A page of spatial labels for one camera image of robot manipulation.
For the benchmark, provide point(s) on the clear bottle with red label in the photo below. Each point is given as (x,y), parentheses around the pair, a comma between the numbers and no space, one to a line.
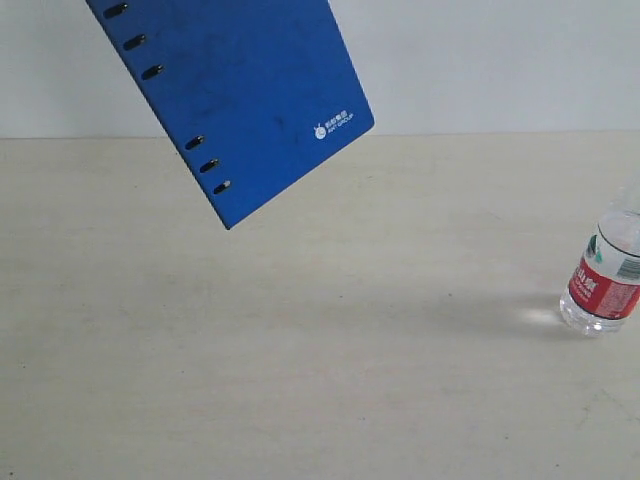
(603,290)

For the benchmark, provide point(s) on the blue ring binder notebook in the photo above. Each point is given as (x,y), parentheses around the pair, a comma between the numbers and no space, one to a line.
(254,95)

